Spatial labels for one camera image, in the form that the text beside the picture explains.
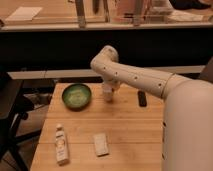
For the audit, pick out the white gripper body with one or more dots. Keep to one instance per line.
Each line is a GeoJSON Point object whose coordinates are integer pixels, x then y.
{"type": "Point", "coordinates": [110, 85]}

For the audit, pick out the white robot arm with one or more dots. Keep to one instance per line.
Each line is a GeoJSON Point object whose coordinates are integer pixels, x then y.
{"type": "Point", "coordinates": [155, 82]}

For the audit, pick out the black rectangular remote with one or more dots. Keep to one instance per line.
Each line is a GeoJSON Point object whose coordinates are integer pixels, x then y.
{"type": "Point", "coordinates": [142, 99]}

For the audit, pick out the green bowl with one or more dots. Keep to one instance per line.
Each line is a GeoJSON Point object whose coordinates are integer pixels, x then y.
{"type": "Point", "coordinates": [76, 96]}

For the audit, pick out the white sponge block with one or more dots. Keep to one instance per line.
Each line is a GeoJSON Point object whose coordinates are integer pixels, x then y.
{"type": "Point", "coordinates": [100, 144]}

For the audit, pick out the white lotion bottle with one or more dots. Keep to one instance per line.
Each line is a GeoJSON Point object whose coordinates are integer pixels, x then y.
{"type": "Point", "coordinates": [62, 154]}

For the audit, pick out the black office chair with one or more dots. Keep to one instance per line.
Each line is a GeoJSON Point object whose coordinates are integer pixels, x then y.
{"type": "Point", "coordinates": [14, 107]}

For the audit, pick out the white paper sheet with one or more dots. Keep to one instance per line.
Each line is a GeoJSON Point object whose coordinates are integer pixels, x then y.
{"type": "Point", "coordinates": [23, 14]}

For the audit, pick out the grey metal post right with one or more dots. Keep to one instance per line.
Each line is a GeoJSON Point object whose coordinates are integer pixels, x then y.
{"type": "Point", "coordinates": [137, 12]}

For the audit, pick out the grey metal post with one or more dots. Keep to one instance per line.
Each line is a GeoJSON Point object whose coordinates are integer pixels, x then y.
{"type": "Point", "coordinates": [137, 12]}
{"type": "Point", "coordinates": [80, 13]}

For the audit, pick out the grey metal post left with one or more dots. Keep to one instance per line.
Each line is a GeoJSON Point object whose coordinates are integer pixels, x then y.
{"type": "Point", "coordinates": [80, 13]}

